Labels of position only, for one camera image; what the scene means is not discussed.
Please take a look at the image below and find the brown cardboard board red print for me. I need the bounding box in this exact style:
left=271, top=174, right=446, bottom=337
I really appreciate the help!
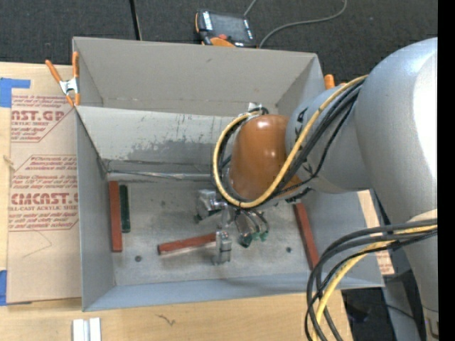
left=0, top=61, right=396, bottom=307

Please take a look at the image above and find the red-brown flat block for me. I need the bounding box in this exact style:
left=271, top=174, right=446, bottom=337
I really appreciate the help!
left=108, top=180, right=124, bottom=253
left=292, top=202, right=321, bottom=271
left=156, top=233, right=218, bottom=256

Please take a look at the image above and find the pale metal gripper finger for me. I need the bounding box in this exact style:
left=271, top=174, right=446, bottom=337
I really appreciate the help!
left=212, top=229, right=233, bottom=266
left=193, top=188, right=223, bottom=224

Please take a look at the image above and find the dark green flat block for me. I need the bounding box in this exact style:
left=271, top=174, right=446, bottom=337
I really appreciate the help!
left=119, top=185, right=132, bottom=234

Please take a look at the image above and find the grey metal bin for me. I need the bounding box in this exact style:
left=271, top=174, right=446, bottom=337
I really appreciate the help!
left=72, top=36, right=385, bottom=313

